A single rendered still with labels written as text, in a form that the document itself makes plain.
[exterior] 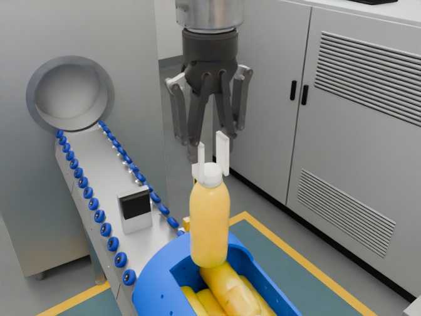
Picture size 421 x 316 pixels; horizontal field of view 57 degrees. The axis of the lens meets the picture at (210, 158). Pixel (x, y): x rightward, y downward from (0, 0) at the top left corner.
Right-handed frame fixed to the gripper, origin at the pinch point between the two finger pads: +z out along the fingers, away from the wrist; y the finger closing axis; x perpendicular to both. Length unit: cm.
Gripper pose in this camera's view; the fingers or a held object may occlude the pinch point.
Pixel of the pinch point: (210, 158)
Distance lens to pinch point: 61.5
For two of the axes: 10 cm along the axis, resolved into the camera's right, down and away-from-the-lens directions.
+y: -8.7, 2.6, -4.2
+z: 0.0, 8.6, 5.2
